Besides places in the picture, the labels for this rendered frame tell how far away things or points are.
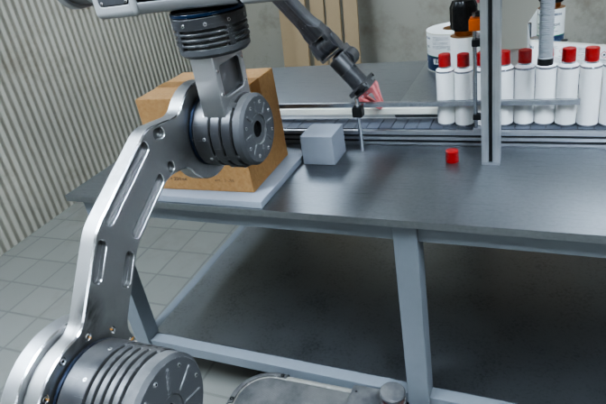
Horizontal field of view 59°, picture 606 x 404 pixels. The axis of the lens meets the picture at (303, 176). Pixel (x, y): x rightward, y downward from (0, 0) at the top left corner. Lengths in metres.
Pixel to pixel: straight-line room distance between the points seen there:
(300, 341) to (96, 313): 1.08
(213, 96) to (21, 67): 2.73
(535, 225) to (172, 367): 0.79
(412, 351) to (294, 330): 0.52
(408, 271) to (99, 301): 0.77
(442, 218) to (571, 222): 0.26
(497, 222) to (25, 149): 2.96
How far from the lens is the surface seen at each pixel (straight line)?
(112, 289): 0.92
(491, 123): 1.45
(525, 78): 1.55
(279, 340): 1.90
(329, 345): 1.84
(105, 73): 4.14
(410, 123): 1.66
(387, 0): 4.74
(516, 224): 1.24
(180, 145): 1.03
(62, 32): 3.91
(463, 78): 1.55
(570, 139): 1.57
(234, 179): 1.44
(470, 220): 1.25
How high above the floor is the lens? 1.49
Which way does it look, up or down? 26 degrees down
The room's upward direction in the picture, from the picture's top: 10 degrees counter-clockwise
